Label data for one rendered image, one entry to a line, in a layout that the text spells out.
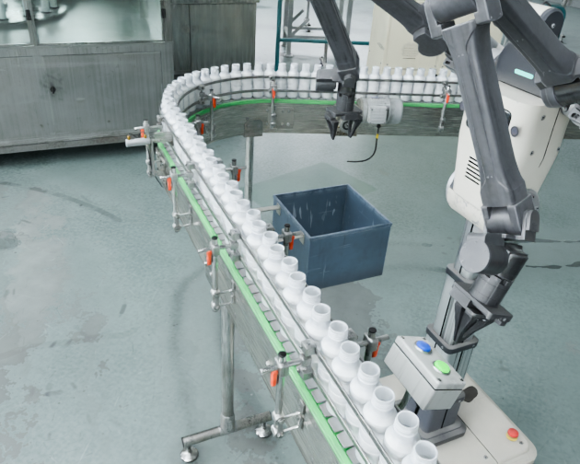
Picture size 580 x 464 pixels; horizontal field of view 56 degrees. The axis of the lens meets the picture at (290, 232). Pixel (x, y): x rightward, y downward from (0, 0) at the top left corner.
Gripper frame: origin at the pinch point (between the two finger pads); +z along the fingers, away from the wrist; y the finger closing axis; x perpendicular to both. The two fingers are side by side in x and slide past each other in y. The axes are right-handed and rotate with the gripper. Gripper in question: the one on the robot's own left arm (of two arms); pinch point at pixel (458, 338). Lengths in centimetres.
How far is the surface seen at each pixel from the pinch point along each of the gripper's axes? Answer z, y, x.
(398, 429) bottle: 10.7, 11.3, -17.6
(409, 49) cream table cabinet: -55, -366, 242
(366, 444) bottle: 19.6, 6.2, -15.8
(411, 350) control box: 8.0, -5.9, -2.7
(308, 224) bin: 27, -106, 34
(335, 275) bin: 31, -75, 31
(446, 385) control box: 8.5, 3.3, -0.6
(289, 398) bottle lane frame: 33.9, -19.9, -13.0
